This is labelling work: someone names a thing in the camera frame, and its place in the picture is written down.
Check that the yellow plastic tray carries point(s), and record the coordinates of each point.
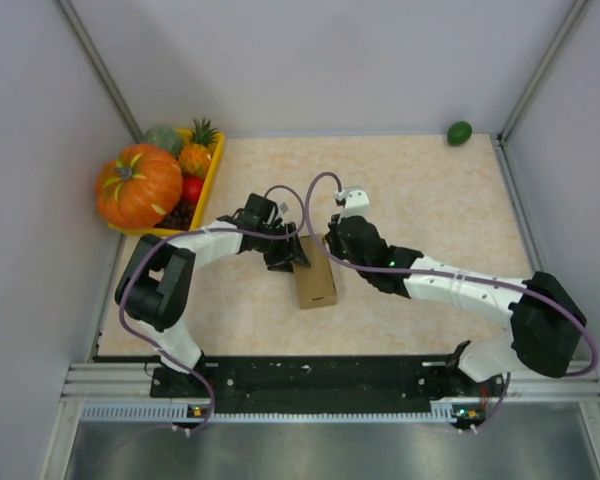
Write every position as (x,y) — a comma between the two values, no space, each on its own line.
(217,152)

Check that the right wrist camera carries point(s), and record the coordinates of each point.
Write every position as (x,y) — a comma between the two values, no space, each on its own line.
(353,201)

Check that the small pineapple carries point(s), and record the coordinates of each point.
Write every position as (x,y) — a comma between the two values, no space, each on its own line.
(196,156)

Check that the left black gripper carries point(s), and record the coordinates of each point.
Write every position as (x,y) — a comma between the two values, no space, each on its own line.
(287,254)

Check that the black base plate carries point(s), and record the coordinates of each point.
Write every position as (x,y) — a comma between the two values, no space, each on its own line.
(315,385)

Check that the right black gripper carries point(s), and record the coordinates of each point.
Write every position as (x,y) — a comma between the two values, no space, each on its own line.
(333,237)

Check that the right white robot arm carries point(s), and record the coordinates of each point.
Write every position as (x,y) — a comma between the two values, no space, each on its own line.
(542,324)

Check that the green squash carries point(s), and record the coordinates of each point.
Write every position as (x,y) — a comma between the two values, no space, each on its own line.
(165,138)

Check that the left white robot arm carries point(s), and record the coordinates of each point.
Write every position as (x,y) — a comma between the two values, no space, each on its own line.
(153,290)

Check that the red apple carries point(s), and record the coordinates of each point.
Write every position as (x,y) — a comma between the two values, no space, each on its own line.
(191,190)

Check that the green lime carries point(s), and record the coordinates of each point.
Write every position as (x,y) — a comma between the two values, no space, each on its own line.
(459,133)

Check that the brown cardboard express box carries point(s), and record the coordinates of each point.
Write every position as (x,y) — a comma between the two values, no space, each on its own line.
(315,284)

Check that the dark grape bunch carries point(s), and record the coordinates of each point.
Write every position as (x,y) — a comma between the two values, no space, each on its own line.
(180,218)

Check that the orange pumpkin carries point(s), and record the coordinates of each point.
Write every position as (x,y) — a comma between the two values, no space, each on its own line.
(138,188)

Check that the aluminium frame rail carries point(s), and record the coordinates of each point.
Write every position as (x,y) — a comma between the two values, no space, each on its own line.
(116,391)

